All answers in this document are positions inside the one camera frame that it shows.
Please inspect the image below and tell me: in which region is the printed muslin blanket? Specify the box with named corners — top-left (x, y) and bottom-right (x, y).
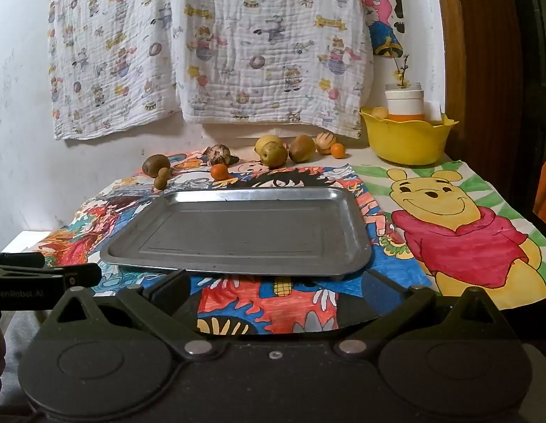
top-left (169, 0), bottom-right (376, 139)
top-left (48, 0), bottom-right (179, 142)

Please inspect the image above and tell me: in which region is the yellow lemon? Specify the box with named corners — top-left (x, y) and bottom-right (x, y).
top-left (254, 134), bottom-right (285, 156)

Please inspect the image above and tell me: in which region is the metal tray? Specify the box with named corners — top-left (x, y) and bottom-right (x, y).
top-left (100, 186), bottom-right (373, 280)

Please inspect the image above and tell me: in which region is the brownish green pear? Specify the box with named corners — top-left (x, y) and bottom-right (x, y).
top-left (289, 134), bottom-right (317, 163)

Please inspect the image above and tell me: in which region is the dry plant twig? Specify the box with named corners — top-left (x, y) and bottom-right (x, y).
top-left (392, 53), bottom-right (411, 89)

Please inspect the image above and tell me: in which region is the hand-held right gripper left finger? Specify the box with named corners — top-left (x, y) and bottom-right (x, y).
top-left (48, 269), bottom-right (217, 358)

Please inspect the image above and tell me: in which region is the cartoon wall poster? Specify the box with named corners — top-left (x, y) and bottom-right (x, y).
top-left (363, 0), bottom-right (407, 58)

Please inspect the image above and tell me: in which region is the yellow plastic bowl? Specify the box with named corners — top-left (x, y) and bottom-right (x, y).
top-left (359, 106), bottom-right (459, 166)

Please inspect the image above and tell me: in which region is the pale striped small melon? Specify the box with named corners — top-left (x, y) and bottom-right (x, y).
top-left (316, 131), bottom-right (338, 155)

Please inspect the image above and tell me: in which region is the green-brown apple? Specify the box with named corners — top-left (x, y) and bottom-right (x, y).
top-left (260, 145), bottom-right (290, 169)

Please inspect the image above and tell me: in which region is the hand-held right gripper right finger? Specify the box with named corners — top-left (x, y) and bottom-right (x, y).
top-left (335, 270), bottom-right (503, 358)

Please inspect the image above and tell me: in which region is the white and orange jar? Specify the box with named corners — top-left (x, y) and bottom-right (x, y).
top-left (385, 83), bottom-right (426, 122)

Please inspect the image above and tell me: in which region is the white card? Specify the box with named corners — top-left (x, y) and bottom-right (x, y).
top-left (424, 99), bottom-right (446, 125)

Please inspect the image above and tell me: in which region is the wooden door frame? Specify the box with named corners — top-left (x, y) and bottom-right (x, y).
top-left (434, 0), bottom-right (514, 195)

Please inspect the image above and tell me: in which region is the dark striped round fruit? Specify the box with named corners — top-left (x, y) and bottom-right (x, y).
top-left (206, 143), bottom-right (239, 166)

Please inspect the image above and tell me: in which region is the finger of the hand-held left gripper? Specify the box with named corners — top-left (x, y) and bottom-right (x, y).
top-left (63, 263), bottom-right (102, 291)
top-left (0, 251), bottom-right (46, 270)

